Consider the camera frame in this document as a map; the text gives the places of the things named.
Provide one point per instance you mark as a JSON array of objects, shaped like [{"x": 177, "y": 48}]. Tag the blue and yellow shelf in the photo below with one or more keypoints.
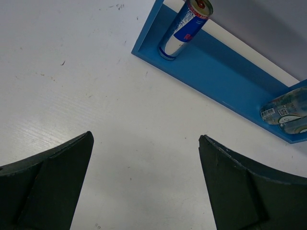
[{"x": 215, "y": 70}]

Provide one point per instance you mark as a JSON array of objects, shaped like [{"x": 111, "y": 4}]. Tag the silver blue can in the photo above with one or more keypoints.
[{"x": 188, "y": 22}]

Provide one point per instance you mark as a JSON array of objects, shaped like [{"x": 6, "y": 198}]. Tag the clear soda water bottle left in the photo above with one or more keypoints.
[{"x": 285, "y": 108}]

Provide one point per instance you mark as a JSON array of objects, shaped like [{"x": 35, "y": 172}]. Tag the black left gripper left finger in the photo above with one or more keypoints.
[{"x": 41, "y": 192}]

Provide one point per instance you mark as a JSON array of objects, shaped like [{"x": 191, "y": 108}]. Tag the clear soda water bottle right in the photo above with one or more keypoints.
[{"x": 295, "y": 126}]

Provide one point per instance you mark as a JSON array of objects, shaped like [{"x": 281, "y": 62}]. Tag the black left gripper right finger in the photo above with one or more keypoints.
[{"x": 247, "y": 195}]

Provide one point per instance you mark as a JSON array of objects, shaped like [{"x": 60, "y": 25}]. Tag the clear soda water bottle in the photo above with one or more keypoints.
[
  {"x": 285, "y": 108},
  {"x": 295, "y": 126}
]

